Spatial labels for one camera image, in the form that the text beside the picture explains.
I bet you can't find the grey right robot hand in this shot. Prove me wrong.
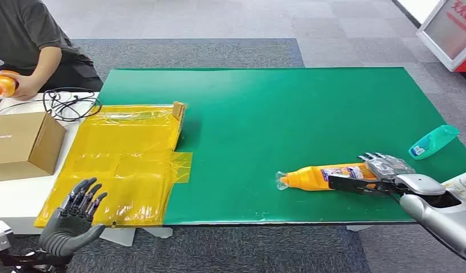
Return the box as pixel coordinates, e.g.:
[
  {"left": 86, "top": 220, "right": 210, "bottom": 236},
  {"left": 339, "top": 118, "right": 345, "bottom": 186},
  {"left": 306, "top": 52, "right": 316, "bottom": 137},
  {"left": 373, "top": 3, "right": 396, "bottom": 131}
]
[{"left": 327, "top": 152, "right": 416, "bottom": 197}]

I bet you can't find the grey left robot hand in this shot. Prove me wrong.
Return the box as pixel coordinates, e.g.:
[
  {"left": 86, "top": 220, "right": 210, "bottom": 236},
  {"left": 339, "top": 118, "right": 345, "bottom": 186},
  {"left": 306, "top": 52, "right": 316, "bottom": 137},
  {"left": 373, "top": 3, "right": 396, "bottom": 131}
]
[{"left": 39, "top": 177, "right": 109, "bottom": 258}]

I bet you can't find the person's hand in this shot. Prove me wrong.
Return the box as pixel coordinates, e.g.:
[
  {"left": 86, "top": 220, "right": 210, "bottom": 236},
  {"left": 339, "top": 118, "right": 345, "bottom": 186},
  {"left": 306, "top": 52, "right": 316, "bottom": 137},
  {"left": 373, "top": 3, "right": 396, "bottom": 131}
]
[{"left": 0, "top": 70, "right": 40, "bottom": 102}]

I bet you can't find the small orange bottle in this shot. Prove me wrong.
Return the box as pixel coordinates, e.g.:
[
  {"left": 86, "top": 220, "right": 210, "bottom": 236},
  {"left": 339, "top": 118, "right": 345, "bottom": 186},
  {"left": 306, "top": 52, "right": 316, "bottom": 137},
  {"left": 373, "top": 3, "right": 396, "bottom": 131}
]
[{"left": 0, "top": 70, "right": 20, "bottom": 100}]

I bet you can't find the orange bottle with clear cap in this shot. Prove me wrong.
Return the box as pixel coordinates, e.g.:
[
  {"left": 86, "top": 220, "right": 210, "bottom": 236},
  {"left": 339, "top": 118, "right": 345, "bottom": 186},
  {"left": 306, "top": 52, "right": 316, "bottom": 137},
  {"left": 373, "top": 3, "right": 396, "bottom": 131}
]
[{"left": 275, "top": 163, "right": 381, "bottom": 192}]

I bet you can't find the teal plastic bottle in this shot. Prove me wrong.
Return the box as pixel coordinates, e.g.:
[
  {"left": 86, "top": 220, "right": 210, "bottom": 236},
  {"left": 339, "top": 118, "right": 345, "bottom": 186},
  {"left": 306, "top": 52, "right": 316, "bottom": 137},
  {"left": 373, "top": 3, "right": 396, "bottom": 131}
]
[{"left": 407, "top": 125, "right": 460, "bottom": 161}]

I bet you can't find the white plastic bottle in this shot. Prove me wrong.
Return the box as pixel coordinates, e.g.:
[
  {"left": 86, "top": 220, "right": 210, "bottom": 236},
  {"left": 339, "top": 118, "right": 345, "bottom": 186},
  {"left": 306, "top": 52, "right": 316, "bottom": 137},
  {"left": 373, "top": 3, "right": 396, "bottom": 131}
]
[{"left": 441, "top": 169, "right": 466, "bottom": 199}]

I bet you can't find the person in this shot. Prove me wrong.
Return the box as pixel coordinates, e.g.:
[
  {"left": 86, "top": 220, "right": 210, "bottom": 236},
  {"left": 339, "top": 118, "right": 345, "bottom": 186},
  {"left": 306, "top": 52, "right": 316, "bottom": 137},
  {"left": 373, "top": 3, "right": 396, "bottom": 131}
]
[{"left": 0, "top": 0, "right": 104, "bottom": 93}]

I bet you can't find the white table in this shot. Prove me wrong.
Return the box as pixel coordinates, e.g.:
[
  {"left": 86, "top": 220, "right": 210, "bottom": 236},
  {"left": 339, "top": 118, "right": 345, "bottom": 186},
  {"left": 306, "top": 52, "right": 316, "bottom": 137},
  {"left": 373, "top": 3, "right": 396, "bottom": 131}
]
[{"left": 0, "top": 92, "right": 174, "bottom": 248}]

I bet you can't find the brown cardboard box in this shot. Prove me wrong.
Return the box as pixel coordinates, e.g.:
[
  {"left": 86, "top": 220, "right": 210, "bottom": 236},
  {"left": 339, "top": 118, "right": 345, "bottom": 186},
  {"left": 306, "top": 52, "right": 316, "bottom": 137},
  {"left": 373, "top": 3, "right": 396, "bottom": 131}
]
[{"left": 0, "top": 111, "right": 66, "bottom": 183}]

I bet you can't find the yellow plastic sheet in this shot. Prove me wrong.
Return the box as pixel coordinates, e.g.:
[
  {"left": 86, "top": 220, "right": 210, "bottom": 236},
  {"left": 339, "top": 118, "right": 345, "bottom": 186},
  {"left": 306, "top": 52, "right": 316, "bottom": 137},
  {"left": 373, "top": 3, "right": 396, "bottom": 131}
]
[{"left": 34, "top": 101, "right": 193, "bottom": 229}]

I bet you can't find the green table mat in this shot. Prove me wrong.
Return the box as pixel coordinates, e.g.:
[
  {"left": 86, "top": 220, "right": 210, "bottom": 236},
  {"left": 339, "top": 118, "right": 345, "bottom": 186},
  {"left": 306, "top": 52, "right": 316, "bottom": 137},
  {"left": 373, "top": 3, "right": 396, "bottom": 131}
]
[{"left": 98, "top": 67, "right": 466, "bottom": 226}]

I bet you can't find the white red sign board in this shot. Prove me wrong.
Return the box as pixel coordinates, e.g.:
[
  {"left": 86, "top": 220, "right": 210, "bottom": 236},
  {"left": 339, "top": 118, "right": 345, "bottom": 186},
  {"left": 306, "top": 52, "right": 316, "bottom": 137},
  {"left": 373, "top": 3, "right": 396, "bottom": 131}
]
[{"left": 416, "top": 0, "right": 466, "bottom": 73}]

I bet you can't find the black cable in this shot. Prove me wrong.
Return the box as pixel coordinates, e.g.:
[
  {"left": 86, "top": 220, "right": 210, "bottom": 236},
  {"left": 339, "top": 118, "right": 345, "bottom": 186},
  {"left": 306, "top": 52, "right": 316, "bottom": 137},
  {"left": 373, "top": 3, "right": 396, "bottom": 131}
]
[{"left": 0, "top": 87, "right": 103, "bottom": 123}]

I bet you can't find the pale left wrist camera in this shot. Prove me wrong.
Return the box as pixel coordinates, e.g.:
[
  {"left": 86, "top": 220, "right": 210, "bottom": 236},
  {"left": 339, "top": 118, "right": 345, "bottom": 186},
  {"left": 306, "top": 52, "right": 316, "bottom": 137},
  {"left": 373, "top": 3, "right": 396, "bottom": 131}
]
[{"left": 0, "top": 221, "right": 14, "bottom": 252}]

